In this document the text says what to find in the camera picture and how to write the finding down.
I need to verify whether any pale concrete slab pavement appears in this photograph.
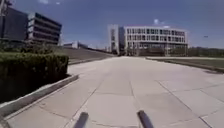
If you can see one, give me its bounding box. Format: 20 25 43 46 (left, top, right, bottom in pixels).
3 55 224 128

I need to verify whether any grassy bank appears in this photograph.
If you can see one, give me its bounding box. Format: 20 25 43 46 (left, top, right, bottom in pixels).
53 46 117 66

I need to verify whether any low pale building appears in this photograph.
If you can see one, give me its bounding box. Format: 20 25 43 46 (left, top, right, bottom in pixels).
62 40 90 50

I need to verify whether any white multi-storey building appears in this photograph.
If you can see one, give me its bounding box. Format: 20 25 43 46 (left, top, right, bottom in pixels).
107 23 189 57

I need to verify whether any robot's own part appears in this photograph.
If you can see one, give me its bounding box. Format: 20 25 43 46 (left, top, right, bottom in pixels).
136 110 155 128
73 111 90 128

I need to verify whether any grey striped building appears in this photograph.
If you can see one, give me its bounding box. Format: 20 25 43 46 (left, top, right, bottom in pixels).
27 12 63 45

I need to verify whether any grey concrete kerb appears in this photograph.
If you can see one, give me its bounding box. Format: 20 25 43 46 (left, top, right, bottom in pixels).
0 73 80 118

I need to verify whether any low trimmed dark hedge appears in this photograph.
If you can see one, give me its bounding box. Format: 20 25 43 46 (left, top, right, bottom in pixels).
0 51 70 104

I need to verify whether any grass strip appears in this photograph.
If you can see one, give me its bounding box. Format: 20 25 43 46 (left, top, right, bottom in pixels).
145 56 224 74

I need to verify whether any row of trees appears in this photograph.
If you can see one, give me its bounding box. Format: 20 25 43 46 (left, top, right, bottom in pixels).
186 46 224 58

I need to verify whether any dark glass building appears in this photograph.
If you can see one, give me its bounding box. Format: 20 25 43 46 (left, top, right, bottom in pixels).
0 6 30 43

